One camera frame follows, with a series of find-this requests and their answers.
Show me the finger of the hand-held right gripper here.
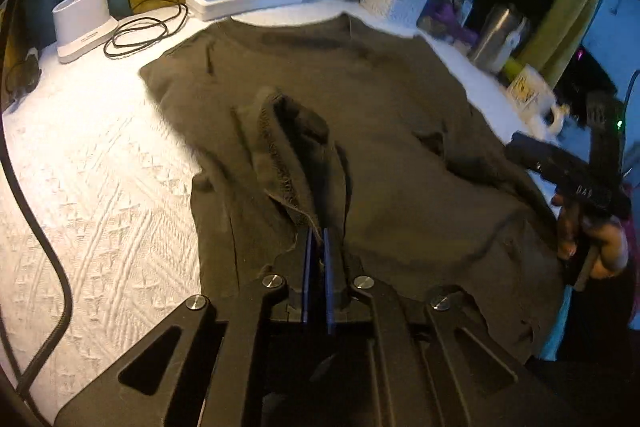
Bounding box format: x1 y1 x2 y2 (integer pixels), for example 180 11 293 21
506 131 562 188

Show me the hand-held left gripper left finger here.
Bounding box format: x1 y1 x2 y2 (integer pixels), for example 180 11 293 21
54 227 313 427

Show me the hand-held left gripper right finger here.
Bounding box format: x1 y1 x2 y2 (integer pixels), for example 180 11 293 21
322 227 556 427

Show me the dark olive printed shirt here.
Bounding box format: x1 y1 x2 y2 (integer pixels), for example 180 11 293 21
139 13 568 360

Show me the person's right hand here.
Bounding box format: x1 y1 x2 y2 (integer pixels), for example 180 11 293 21
551 194 631 280

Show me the white mug with yellow print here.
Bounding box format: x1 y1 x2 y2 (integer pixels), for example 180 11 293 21
505 64 572 138

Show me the yellow green small object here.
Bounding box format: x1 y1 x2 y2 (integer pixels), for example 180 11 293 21
501 57 526 84

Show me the steel tumbler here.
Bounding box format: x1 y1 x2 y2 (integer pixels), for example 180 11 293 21
467 4 531 75

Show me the purple cloth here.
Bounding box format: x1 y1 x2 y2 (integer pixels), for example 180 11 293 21
425 2 482 48

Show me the mottled green pouch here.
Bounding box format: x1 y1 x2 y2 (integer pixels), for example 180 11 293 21
416 13 452 40

